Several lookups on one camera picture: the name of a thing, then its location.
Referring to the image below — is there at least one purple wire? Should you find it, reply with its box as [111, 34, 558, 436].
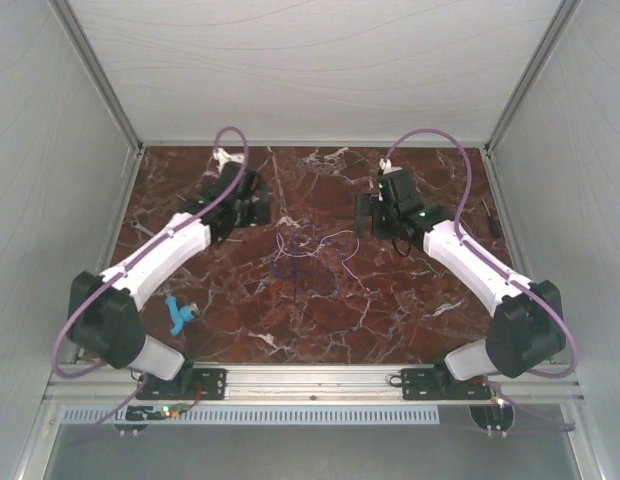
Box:
[277, 230, 361, 296]

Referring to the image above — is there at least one blue wire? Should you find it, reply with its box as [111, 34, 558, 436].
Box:
[267, 224, 341, 294]

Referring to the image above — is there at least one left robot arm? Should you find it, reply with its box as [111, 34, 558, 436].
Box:
[63, 149, 271, 398]

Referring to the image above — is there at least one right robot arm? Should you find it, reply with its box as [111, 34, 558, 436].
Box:
[355, 163, 567, 398]

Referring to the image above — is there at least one black zip tie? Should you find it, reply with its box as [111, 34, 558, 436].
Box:
[293, 282, 338, 332]

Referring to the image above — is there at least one small black screwdriver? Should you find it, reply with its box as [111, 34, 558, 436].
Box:
[482, 199, 502, 239]

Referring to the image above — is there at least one silver ratchet wrench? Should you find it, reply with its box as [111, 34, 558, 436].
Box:
[130, 220, 154, 237]

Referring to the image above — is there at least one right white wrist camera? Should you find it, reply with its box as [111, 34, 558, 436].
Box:
[379, 159, 397, 175]

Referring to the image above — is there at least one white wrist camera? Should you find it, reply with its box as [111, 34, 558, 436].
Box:
[213, 147, 244, 173]
[379, 159, 397, 175]

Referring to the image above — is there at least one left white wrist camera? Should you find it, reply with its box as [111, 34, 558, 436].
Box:
[213, 147, 244, 173]

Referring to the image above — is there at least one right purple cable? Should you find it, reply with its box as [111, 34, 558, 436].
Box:
[379, 128, 580, 436]

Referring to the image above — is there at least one purple cable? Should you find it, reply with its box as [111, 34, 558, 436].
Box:
[52, 126, 250, 446]
[379, 128, 580, 436]

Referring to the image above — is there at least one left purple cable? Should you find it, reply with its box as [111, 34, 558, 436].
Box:
[52, 126, 250, 446]

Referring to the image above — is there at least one grey slotted cable duct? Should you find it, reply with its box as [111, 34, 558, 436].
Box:
[59, 404, 440, 426]

